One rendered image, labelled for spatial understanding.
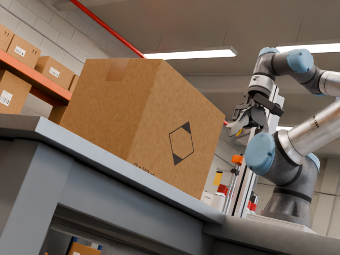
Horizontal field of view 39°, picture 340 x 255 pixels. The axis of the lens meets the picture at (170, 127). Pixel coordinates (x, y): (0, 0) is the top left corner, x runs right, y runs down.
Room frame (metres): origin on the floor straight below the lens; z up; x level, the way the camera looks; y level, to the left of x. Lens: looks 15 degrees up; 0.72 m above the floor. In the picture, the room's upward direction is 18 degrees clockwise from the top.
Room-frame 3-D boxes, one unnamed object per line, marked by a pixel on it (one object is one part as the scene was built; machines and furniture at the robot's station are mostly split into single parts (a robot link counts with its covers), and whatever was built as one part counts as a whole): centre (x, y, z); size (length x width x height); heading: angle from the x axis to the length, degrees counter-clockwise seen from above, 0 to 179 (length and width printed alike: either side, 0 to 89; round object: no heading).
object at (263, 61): (1.45, -0.24, 1.42); 0.09 x 0.08 x 0.11; 36
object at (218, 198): (1.92, -0.28, 0.98); 0.05 x 0.05 x 0.20
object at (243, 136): (1.86, -0.33, 1.38); 0.17 x 0.10 x 0.19; 11
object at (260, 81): (1.45, -0.24, 1.34); 0.08 x 0.08 x 0.05
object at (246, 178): (1.77, -0.33, 1.16); 0.04 x 0.04 x 0.67; 46
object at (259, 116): (1.45, -0.23, 1.26); 0.09 x 0.08 x 0.12; 34
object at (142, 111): (1.15, 0.06, 0.99); 0.30 x 0.24 x 0.27; 140
